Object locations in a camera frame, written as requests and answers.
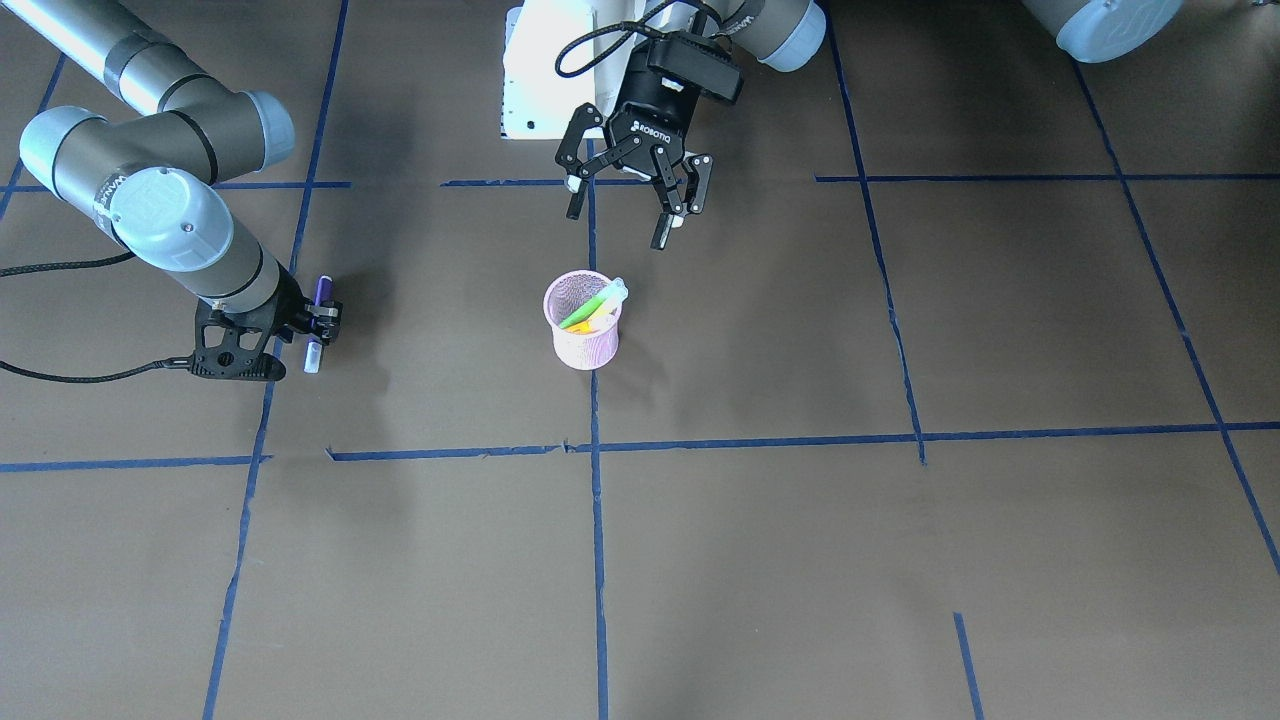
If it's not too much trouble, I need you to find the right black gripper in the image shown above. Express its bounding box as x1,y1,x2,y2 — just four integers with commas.
271,281,343,347

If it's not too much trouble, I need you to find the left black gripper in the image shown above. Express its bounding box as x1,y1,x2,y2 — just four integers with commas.
556,70,716,251

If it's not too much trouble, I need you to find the purple highlighter pen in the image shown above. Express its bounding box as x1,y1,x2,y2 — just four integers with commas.
303,275,340,374

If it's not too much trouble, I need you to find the green highlighter pen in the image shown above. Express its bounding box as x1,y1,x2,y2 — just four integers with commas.
559,277,628,331

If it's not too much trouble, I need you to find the yellow highlighter pen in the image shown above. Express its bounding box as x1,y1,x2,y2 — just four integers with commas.
585,299,621,332

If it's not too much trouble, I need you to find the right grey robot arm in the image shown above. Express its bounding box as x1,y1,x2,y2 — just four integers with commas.
6,1,340,343

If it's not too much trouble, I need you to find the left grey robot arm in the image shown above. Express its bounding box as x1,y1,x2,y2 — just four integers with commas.
554,1,828,250

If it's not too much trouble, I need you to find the pink mesh pen holder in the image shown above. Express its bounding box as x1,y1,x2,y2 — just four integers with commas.
543,270,628,372

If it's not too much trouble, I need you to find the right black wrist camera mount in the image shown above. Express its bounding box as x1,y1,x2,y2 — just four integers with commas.
188,299,285,382

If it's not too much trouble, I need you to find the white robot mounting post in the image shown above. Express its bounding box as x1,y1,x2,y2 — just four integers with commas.
500,1,646,141

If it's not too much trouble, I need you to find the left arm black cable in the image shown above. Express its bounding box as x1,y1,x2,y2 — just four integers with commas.
554,0,731,79

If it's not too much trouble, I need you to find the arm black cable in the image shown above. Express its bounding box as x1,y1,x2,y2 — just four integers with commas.
0,250,201,387
554,0,731,79

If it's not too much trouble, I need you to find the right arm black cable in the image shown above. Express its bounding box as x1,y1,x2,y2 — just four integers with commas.
0,250,201,387

